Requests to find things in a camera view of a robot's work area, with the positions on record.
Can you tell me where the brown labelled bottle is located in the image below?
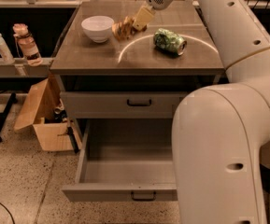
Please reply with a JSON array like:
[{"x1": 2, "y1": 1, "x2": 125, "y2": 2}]
[{"x1": 13, "y1": 23, "x2": 43, "y2": 66}]

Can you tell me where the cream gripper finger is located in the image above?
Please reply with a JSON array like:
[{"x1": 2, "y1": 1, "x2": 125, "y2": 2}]
[{"x1": 133, "y1": 6, "x2": 155, "y2": 31}]

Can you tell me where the white ceramic bowl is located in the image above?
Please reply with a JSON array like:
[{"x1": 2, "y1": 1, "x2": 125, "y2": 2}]
[{"x1": 81, "y1": 16, "x2": 114, "y2": 43}]

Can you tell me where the grey drawer cabinet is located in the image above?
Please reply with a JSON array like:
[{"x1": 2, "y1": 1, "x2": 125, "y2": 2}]
[{"x1": 51, "y1": 1, "x2": 224, "y2": 141}]

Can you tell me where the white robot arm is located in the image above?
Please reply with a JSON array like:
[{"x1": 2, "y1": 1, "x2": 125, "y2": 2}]
[{"x1": 172, "y1": 0, "x2": 270, "y2": 224}]

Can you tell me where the black drawer handle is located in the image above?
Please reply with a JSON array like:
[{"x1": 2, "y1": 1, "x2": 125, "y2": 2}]
[
  {"x1": 126, "y1": 99, "x2": 152, "y2": 107},
  {"x1": 131, "y1": 191, "x2": 156, "y2": 202}
]

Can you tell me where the black top drawer handle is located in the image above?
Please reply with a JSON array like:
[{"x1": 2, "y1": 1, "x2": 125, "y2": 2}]
[{"x1": 126, "y1": 99, "x2": 152, "y2": 107}]

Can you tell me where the crushed green can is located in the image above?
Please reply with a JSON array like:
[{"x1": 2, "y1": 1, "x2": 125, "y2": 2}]
[{"x1": 153, "y1": 28, "x2": 187, "y2": 56}]

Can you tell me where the open grey middle drawer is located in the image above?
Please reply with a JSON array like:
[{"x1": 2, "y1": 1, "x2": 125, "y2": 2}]
[{"x1": 63, "y1": 119, "x2": 177, "y2": 202}]

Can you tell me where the wooden box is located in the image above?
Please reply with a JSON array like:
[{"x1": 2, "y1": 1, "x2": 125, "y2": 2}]
[{"x1": 14, "y1": 77, "x2": 81, "y2": 153}]

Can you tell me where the closed grey top drawer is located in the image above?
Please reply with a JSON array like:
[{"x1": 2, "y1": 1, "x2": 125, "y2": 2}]
[{"x1": 61, "y1": 91, "x2": 187, "y2": 119}]

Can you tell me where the white plastic bottle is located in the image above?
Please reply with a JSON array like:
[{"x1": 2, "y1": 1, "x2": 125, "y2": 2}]
[{"x1": 0, "y1": 34, "x2": 15, "y2": 64}]

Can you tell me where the crushed orange can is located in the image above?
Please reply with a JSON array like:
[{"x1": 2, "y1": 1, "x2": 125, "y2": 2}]
[{"x1": 112, "y1": 16, "x2": 135, "y2": 41}]

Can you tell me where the black middle drawer handle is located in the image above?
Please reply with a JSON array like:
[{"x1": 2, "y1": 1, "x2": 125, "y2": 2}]
[{"x1": 131, "y1": 191, "x2": 156, "y2": 202}]

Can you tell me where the black stand leg left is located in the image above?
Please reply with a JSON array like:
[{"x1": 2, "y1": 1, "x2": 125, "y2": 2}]
[{"x1": 0, "y1": 92, "x2": 19, "y2": 145}]

